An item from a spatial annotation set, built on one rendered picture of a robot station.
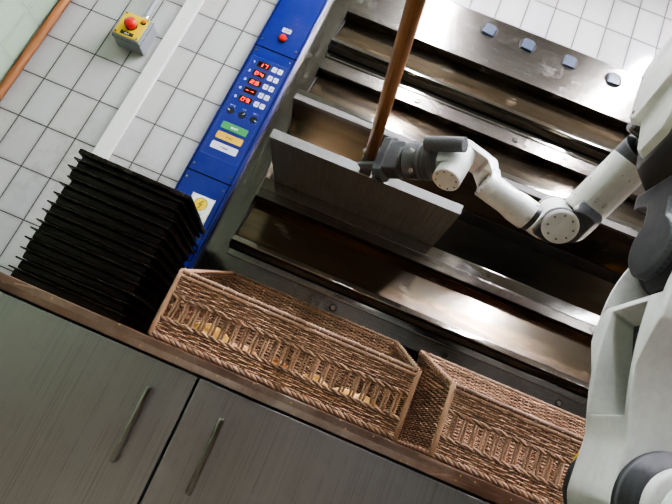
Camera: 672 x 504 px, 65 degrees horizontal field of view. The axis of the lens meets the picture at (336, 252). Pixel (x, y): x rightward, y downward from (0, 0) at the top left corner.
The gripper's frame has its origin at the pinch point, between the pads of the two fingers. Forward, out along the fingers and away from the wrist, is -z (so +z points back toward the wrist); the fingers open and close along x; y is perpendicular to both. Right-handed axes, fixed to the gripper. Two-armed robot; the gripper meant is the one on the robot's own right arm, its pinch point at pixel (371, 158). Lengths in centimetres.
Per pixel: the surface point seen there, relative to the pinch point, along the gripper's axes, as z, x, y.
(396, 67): 22.7, -2.0, 32.8
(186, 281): -14, -48, 24
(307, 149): -18.1, -0.9, 4.2
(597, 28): 25, 103, -62
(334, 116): -26.3, 20.1, -8.2
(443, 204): 13.8, -1.0, -18.4
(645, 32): 40, 110, -72
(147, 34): -88, 28, 25
